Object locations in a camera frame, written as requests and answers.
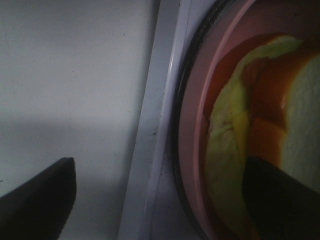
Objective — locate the glass microwave turntable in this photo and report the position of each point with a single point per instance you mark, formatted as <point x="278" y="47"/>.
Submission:
<point x="182" y="112"/>

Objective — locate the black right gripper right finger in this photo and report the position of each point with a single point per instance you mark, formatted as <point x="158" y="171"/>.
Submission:
<point x="280" y="207"/>

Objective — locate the toast sandwich with lettuce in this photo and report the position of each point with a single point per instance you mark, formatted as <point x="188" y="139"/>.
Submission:
<point x="269" y="108"/>

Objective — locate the white microwave oven body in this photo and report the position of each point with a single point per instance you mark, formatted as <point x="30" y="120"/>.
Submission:
<point x="152" y="209"/>

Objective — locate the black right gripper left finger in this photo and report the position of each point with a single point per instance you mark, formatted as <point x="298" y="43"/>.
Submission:
<point x="39" y="208"/>

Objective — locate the pink round plate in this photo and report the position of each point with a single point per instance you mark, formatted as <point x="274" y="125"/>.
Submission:
<point x="245" y="19"/>

